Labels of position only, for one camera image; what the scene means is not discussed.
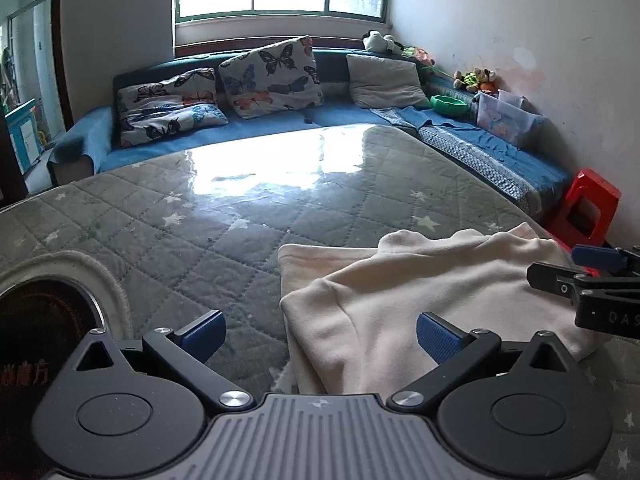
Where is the cream sweatshirt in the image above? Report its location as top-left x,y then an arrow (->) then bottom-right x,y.
278,222 -> 610,398

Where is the red plastic stool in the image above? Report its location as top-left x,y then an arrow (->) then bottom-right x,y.
546,168 -> 622,248

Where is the black round induction cooktop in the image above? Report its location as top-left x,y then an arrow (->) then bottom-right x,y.
1,276 -> 104,413

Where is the clear plastic storage box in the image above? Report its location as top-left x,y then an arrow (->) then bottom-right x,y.
476,93 -> 546,150

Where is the grey quilted star table cover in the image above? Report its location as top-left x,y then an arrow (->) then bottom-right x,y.
0,122 -> 640,480

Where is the green plastic bowl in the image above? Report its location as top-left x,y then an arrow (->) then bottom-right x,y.
430,94 -> 469,118

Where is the small plush toys pile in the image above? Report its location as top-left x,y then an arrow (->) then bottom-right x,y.
454,68 -> 498,94

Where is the colourful plush toy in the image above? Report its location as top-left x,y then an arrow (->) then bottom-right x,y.
402,47 -> 436,67

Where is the grey plain cushion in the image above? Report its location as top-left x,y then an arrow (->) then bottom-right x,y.
346,54 -> 430,108

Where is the light blue small cabinet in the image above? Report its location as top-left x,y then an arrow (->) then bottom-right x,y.
4,99 -> 44,174

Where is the flat butterfly pillow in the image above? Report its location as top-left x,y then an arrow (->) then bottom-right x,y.
116,68 -> 228,148

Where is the panda plush toy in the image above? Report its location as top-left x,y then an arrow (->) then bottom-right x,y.
362,29 -> 405,56

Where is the blue corner sofa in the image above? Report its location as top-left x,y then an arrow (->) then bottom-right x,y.
47,49 -> 573,218

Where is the upright butterfly pillow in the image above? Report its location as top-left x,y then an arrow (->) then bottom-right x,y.
218,36 -> 324,119

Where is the dark wooden door frame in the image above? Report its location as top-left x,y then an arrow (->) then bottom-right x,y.
51,0 -> 74,131

